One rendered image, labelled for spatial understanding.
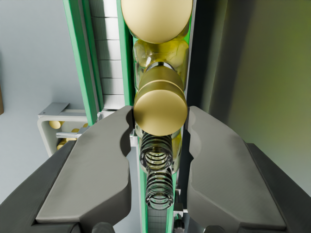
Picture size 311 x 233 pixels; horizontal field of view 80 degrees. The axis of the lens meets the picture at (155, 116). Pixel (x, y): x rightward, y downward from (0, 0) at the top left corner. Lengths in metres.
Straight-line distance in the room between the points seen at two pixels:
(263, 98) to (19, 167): 0.86
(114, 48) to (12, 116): 0.48
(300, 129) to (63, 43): 0.53
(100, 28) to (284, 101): 0.32
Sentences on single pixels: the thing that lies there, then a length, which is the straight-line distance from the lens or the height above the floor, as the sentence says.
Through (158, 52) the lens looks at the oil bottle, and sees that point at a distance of 0.18.
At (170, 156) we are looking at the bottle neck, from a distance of 0.16.
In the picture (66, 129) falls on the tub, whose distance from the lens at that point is 0.67.
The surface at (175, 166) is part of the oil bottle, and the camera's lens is 0.25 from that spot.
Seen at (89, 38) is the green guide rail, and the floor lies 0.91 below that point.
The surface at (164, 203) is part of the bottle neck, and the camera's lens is 0.22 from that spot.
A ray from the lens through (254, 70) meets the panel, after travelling 0.28.
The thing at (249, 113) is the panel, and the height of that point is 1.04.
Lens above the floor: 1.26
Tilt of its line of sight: 59 degrees down
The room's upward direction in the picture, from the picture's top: 176 degrees counter-clockwise
